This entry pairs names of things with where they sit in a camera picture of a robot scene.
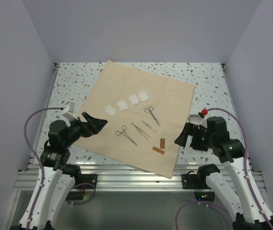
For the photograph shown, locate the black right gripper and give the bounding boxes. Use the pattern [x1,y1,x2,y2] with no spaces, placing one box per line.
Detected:
[174,122,215,151]

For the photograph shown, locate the white gauze pad far left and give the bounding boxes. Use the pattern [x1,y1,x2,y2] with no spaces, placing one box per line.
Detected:
[105,105,116,116]

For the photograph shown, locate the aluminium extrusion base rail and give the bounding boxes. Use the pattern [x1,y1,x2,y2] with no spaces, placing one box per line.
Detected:
[12,62,269,192]

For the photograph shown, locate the steel surgical scissors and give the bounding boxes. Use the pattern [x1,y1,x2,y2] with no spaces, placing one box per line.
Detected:
[144,106,160,126]

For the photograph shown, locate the beige cloth mat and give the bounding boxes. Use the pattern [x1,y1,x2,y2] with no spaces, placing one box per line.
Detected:
[73,61,194,178]

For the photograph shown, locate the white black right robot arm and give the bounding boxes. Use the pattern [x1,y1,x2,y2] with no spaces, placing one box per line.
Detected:
[175,115,273,230]

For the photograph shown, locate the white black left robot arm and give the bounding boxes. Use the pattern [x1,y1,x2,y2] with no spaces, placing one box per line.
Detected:
[10,112,107,230]

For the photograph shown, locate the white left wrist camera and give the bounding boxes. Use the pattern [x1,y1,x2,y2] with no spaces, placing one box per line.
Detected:
[62,102,77,122]

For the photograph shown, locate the long steel tweezers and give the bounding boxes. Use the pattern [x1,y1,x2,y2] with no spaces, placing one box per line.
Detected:
[131,122,150,139]

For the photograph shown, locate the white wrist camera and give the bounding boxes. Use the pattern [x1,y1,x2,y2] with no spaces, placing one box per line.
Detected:
[188,109,208,127]
[62,102,77,122]

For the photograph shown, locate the steel hemostat forceps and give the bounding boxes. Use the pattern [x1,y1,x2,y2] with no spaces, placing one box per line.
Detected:
[115,126,137,146]

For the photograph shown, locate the white gauze pad far right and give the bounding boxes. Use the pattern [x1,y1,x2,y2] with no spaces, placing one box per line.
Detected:
[138,91,150,102]

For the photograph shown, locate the white gauze pad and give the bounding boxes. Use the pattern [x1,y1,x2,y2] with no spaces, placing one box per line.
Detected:
[138,91,150,102]
[117,100,129,111]
[129,94,140,105]
[105,105,116,116]

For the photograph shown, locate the short steel tweezers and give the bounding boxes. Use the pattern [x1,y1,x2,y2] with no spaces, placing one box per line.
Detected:
[142,120,156,132]

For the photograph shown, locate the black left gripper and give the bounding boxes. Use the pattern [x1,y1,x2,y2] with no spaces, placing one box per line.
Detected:
[63,111,107,148]

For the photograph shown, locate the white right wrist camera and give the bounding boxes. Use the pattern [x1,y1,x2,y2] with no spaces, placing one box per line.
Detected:
[188,109,208,127]

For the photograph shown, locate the brown bandage strip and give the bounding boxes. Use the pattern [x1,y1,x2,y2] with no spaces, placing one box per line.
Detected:
[152,146,165,155]
[160,138,166,149]

